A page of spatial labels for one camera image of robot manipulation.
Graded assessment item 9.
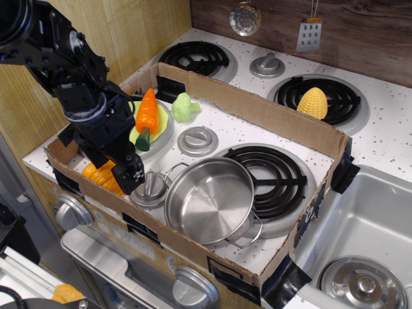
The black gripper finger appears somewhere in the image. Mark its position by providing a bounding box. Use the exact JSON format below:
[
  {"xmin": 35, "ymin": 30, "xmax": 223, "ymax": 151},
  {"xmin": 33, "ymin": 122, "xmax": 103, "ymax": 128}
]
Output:
[{"xmin": 111, "ymin": 154, "xmax": 145, "ymax": 195}]

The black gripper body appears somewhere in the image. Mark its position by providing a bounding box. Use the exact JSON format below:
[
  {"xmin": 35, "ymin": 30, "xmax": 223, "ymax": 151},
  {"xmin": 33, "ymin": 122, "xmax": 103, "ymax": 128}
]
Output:
[{"xmin": 73, "ymin": 93, "xmax": 140, "ymax": 166}]

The orange toy carrot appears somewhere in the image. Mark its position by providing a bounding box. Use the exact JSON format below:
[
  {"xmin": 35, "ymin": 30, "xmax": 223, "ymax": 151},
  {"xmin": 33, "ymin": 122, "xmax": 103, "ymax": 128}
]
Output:
[{"xmin": 135, "ymin": 88, "xmax": 159, "ymax": 151}]

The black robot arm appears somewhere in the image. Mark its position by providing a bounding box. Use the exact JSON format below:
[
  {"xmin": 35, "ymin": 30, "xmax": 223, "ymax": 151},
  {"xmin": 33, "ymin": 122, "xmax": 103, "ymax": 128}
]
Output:
[{"xmin": 1, "ymin": 1, "xmax": 145, "ymax": 195}]

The light green plate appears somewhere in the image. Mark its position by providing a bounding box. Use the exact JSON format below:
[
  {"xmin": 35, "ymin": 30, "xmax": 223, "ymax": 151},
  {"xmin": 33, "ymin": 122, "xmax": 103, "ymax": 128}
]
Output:
[{"xmin": 129, "ymin": 101, "xmax": 169, "ymax": 144}]

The orange toy pumpkin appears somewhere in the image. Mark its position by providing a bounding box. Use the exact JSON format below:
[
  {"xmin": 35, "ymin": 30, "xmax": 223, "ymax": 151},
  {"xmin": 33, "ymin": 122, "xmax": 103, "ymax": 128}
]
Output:
[{"xmin": 82, "ymin": 160, "xmax": 124, "ymax": 196}]

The silver front stove knob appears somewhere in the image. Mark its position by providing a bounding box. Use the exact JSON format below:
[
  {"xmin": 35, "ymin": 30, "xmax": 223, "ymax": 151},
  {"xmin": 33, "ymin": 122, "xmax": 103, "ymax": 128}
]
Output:
[{"xmin": 129, "ymin": 171, "xmax": 172, "ymax": 209}]

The silver stove knob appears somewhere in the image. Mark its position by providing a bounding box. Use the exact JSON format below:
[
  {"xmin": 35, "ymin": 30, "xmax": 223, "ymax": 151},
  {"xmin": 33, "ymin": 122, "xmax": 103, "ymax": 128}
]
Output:
[
  {"xmin": 129, "ymin": 171, "xmax": 172, "ymax": 209},
  {"xmin": 178, "ymin": 127, "xmax": 219, "ymax": 157},
  {"xmin": 249, "ymin": 52, "xmax": 286, "ymax": 79}
]

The cardboard fence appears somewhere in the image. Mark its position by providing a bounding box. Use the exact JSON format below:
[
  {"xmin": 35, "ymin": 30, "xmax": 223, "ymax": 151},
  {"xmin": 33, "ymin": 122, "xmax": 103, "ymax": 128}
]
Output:
[{"xmin": 45, "ymin": 63, "xmax": 352, "ymax": 308}]

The silver oven knob left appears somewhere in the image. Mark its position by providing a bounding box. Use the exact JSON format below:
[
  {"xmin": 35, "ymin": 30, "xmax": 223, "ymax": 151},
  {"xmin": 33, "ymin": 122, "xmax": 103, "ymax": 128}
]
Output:
[{"xmin": 55, "ymin": 193, "xmax": 94, "ymax": 231}]

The silver oven knob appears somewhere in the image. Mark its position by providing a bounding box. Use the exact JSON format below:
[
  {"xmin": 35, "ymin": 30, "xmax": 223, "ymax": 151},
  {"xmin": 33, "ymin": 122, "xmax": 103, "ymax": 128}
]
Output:
[
  {"xmin": 55, "ymin": 193, "xmax": 94, "ymax": 231},
  {"xmin": 173, "ymin": 265, "xmax": 220, "ymax": 309}
]

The silver centre stove knob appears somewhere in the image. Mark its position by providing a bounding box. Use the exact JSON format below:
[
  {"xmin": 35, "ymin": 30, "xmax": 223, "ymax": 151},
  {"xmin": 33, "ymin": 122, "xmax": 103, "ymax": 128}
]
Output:
[{"xmin": 178, "ymin": 127, "xmax": 219, "ymax": 157}]

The green toy broccoli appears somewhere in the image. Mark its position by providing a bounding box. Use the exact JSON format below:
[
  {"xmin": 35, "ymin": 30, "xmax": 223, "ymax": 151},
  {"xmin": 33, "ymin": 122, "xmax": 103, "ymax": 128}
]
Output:
[{"xmin": 171, "ymin": 93, "xmax": 200, "ymax": 122}]

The stainless steel pot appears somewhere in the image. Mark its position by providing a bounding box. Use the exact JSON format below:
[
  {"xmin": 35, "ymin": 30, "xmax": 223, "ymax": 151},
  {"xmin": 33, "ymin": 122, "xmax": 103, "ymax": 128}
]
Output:
[{"xmin": 164, "ymin": 156, "xmax": 259, "ymax": 248}]

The back left stove burner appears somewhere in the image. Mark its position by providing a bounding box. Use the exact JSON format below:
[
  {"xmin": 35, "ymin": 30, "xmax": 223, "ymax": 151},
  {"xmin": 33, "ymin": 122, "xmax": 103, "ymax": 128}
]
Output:
[{"xmin": 153, "ymin": 41, "xmax": 238, "ymax": 83}]

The silver oven knob right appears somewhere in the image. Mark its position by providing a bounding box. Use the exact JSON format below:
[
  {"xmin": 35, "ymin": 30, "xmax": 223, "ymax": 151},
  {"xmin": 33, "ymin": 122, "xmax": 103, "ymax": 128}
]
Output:
[{"xmin": 173, "ymin": 265, "xmax": 220, "ymax": 309}]

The orange object bottom left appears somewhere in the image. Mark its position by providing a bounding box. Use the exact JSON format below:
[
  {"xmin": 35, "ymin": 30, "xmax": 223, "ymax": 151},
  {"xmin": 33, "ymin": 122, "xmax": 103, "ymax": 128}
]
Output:
[{"xmin": 51, "ymin": 284, "xmax": 84, "ymax": 304}]

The front right stove burner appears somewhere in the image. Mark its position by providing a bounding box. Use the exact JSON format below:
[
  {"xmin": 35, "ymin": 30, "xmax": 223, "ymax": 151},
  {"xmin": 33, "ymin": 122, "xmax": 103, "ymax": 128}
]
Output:
[{"xmin": 216, "ymin": 144, "xmax": 317, "ymax": 239}]

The silver back stove knob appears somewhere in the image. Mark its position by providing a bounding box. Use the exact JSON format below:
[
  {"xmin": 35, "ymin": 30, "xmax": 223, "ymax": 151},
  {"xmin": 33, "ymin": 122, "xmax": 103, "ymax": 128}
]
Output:
[{"xmin": 249, "ymin": 52, "xmax": 286, "ymax": 79}]

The hanging silver strainer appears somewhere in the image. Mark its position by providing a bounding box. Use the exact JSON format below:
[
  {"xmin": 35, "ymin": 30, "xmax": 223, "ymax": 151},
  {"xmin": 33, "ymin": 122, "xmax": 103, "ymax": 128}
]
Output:
[{"xmin": 229, "ymin": 1, "xmax": 261, "ymax": 37}]

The yellow toy corn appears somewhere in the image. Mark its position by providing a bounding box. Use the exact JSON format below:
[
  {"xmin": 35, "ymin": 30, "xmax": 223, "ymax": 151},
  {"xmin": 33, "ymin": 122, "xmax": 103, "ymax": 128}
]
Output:
[{"xmin": 297, "ymin": 87, "xmax": 328, "ymax": 120}]

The hanging silver spatula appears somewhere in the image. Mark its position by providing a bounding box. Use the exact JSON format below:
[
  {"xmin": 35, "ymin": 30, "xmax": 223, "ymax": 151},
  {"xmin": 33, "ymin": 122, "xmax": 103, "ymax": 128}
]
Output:
[{"xmin": 296, "ymin": 1, "xmax": 323, "ymax": 53}]

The back right stove burner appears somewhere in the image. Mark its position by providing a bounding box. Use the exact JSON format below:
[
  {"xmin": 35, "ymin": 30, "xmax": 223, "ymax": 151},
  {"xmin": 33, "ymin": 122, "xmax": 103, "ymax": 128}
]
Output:
[{"xmin": 267, "ymin": 74, "xmax": 370, "ymax": 136}]

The silver sink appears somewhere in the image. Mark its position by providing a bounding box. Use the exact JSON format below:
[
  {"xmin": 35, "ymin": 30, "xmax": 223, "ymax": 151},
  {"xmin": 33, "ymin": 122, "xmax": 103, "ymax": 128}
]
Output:
[{"xmin": 261, "ymin": 164, "xmax": 412, "ymax": 309}]

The silver pot lid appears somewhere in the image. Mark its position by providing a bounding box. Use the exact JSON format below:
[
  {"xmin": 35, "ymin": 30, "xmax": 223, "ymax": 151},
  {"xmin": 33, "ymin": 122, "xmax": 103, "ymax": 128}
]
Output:
[{"xmin": 318, "ymin": 256, "xmax": 409, "ymax": 308}]

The oven door handle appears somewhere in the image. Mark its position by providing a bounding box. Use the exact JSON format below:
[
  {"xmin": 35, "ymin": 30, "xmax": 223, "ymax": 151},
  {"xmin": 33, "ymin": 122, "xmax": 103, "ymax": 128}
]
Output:
[{"xmin": 61, "ymin": 229, "xmax": 177, "ymax": 308}]

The black cable bottom left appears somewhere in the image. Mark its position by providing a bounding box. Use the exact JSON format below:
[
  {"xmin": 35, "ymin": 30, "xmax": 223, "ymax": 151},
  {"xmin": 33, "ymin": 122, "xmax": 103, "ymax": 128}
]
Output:
[{"xmin": 0, "ymin": 285, "xmax": 25, "ymax": 309}]

